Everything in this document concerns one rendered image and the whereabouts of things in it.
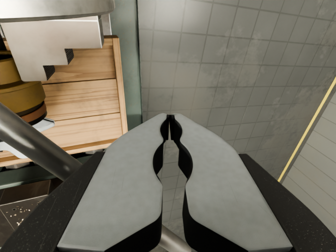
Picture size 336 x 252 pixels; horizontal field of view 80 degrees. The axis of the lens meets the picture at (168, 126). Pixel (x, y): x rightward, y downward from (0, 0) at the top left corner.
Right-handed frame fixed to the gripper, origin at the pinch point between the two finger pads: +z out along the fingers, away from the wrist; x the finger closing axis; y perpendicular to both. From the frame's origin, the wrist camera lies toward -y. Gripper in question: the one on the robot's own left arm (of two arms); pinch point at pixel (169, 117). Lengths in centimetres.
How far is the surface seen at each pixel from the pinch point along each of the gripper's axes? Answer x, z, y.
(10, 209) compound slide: -35, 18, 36
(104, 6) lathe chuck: -6.5, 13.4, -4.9
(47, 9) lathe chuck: -9.1, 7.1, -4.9
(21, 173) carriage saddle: -39, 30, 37
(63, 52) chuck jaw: -12.8, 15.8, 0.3
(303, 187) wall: 195, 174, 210
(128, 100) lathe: -16, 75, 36
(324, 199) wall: 204, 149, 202
